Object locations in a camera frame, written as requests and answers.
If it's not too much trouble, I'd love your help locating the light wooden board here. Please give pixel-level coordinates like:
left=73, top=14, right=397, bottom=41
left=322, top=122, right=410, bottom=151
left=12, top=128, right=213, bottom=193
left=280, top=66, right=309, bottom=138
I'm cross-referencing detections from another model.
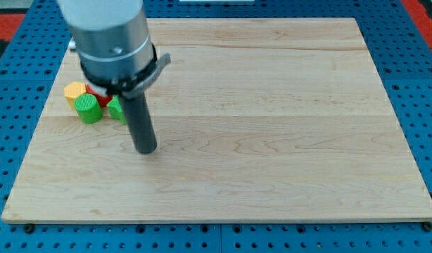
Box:
left=1, top=18, right=432, bottom=224

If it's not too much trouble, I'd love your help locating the red block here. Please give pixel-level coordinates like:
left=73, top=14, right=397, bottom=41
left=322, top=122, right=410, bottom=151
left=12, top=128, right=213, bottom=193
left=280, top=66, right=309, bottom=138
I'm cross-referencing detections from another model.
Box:
left=85, top=84, right=113, bottom=108

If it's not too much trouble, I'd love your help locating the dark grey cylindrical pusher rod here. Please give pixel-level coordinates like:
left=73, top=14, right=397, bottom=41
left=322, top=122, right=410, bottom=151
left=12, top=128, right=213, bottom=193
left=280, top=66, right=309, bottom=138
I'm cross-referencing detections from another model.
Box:
left=118, top=94, right=157, bottom=154

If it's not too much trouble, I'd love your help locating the black clamp ring with lever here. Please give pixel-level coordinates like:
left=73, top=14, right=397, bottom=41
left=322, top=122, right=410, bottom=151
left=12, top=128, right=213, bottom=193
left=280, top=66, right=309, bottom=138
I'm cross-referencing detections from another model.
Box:
left=80, top=44, right=171, bottom=99

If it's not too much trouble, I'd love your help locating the green cylinder block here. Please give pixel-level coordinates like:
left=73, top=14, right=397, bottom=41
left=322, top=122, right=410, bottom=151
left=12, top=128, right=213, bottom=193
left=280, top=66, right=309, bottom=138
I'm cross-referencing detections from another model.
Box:
left=74, top=93, right=103, bottom=124

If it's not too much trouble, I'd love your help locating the yellow hexagon block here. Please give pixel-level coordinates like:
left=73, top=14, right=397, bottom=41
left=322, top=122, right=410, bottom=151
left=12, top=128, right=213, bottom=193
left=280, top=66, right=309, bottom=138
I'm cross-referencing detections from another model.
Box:
left=63, top=82, right=87, bottom=110

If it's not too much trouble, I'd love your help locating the green star block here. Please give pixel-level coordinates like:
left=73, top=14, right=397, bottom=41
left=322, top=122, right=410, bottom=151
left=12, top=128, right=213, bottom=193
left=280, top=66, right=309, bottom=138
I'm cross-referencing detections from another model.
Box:
left=107, top=96, right=127, bottom=125

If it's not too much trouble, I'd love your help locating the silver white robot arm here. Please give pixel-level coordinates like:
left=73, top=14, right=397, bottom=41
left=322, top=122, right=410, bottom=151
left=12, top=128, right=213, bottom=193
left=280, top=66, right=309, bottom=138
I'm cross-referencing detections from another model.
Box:
left=57, top=0, right=171, bottom=154

